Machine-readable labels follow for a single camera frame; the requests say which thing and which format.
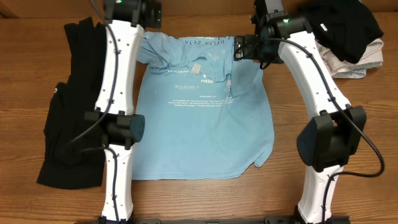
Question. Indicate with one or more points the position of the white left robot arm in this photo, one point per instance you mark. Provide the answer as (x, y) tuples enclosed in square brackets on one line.
[(114, 114)]

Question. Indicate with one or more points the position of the light blue t-shirt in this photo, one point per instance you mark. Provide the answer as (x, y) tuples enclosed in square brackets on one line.
[(207, 115)]

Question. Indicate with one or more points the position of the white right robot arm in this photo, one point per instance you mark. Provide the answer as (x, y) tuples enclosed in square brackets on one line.
[(333, 131)]

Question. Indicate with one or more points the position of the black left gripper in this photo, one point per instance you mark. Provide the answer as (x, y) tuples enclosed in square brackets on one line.
[(154, 13)]

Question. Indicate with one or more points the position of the beige button shirt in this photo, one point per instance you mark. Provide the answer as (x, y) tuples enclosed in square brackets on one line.
[(372, 58)]

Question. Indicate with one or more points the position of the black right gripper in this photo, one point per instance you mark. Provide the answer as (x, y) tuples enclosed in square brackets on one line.
[(239, 47)]

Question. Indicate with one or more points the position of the black garment on left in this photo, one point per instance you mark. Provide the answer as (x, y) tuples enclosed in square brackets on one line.
[(80, 164)]

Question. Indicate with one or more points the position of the black garment on pile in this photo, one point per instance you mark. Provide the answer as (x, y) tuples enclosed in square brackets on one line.
[(346, 27)]

